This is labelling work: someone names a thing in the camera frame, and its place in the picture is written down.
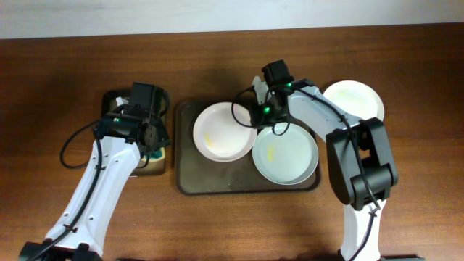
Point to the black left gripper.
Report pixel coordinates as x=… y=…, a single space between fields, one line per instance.
x=159 y=122

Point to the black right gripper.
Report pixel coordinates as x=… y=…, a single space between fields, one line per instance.
x=257 y=120

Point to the green yellow sponge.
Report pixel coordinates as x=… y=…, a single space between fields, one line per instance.
x=153 y=162

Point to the pinkish white plate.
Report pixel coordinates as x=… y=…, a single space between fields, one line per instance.
x=221 y=132

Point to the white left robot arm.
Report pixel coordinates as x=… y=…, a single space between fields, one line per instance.
x=80 y=232

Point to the small dark sponge tray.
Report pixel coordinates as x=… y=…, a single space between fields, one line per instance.
x=107 y=105

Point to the large brown serving tray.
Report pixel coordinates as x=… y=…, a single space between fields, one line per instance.
x=196 y=175

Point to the pale green plate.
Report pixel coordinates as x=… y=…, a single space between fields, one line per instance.
x=286 y=154

